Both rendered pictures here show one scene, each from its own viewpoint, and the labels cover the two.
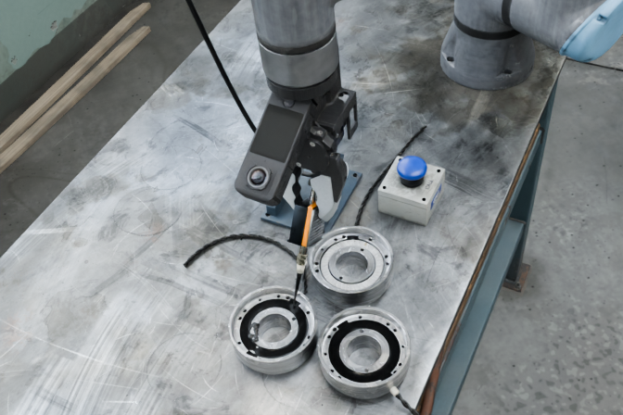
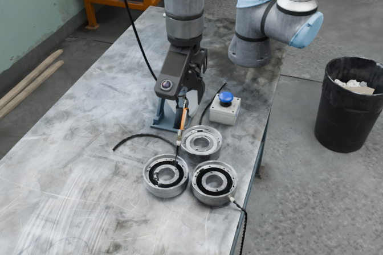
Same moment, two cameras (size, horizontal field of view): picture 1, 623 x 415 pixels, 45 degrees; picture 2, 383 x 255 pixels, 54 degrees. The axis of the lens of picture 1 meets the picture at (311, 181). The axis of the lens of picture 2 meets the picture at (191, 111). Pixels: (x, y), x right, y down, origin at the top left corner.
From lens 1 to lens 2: 0.18 m
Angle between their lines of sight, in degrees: 11
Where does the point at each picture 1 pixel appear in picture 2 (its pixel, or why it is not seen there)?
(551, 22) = (285, 29)
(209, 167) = (119, 104)
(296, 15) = not seen: outside the picture
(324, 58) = (199, 24)
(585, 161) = (284, 118)
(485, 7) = (252, 25)
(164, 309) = (104, 171)
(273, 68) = (174, 28)
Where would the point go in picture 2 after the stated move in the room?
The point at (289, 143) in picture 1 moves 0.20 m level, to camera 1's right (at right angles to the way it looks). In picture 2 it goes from (181, 68) to (277, 56)
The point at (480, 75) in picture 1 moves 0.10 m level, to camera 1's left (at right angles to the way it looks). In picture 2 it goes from (249, 60) to (219, 63)
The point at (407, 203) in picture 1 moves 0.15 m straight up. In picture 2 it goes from (224, 114) to (228, 68)
